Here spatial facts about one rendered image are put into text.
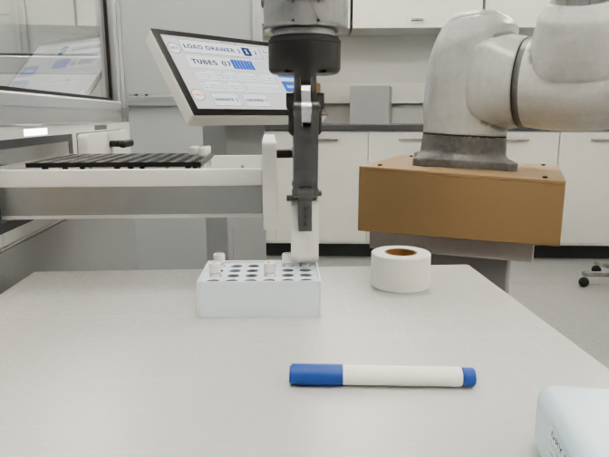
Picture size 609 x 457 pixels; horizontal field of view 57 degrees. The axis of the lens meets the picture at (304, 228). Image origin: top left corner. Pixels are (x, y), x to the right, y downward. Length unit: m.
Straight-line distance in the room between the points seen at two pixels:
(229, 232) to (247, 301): 1.20
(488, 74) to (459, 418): 0.72
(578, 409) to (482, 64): 0.76
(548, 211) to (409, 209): 0.22
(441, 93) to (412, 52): 3.46
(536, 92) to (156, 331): 0.71
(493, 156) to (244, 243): 0.97
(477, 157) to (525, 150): 2.92
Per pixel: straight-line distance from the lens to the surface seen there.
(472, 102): 1.04
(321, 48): 0.58
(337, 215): 3.79
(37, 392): 0.47
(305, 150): 0.56
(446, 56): 1.06
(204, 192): 0.71
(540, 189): 0.94
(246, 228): 1.80
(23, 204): 0.77
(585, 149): 4.10
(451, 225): 0.96
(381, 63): 4.48
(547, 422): 0.36
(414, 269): 0.65
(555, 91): 1.00
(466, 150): 1.05
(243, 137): 1.77
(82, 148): 1.05
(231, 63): 1.77
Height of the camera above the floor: 0.96
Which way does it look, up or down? 11 degrees down
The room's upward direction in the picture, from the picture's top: straight up
